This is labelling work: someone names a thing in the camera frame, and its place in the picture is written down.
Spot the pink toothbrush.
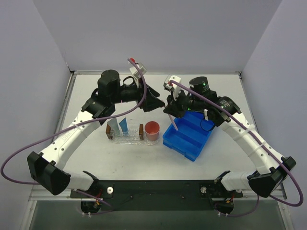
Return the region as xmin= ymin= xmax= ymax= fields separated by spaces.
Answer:
xmin=168 ymin=114 xmax=178 ymax=131

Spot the pink plastic cup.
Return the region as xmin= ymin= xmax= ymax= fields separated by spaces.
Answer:
xmin=144 ymin=121 xmax=160 ymax=141

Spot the blue toothpaste tube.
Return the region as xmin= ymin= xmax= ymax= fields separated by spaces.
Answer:
xmin=119 ymin=118 xmax=129 ymax=136

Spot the clear acrylic toothbrush holder rack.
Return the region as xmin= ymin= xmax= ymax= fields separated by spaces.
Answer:
xmin=106 ymin=125 xmax=145 ymax=142

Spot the white toothpaste tube green cap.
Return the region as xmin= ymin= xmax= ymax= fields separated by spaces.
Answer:
xmin=107 ymin=118 xmax=120 ymax=135

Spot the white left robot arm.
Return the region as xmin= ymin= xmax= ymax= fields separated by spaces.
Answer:
xmin=27 ymin=69 xmax=165 ymax=197

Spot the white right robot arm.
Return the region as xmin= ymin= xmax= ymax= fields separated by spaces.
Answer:
xmin=164 ymin=76 xmax=296 ymax=197

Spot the clear textured glass tray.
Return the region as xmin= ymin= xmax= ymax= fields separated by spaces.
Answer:
xmin=106 ymin=124 xmax=160 ymax=146

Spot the blue plastic compartment bin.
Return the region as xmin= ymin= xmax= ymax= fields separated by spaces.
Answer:
xmin=163 ymin=112 xmax=215 ymax=161

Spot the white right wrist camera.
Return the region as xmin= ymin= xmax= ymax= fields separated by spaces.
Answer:
xmin=163 ymin=75 xmax=181 ymax=101

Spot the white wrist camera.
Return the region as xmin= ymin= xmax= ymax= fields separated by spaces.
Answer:
xmin=163 ymin=75 xmax=181 ymax=101
xmin=130 ymin=62 xmax=147 ymax=85

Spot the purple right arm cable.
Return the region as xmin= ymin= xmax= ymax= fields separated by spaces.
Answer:
xmin=169 ymin=80 xmax=303 ymax=218

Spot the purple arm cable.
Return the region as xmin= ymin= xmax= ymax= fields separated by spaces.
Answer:
xmin=169 ymin=80 xmax=303 ymax=218
xmin=1 ymin=57 xmax=147 ymax=215

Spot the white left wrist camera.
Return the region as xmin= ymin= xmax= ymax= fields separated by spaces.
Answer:
xmin=130 ymin=62 xmax=147 ymax=85

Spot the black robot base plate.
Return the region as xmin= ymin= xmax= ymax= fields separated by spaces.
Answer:
xmin=69 ymin=179 xmax=243 ymax=213

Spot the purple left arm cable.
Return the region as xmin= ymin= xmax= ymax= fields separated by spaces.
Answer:
xmin=1 ymin=57 xmax=147 ymax=215

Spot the aluminium frame rail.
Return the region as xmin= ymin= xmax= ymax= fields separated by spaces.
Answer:
xmin=28 ymin=185 xmax=94 ymax=201

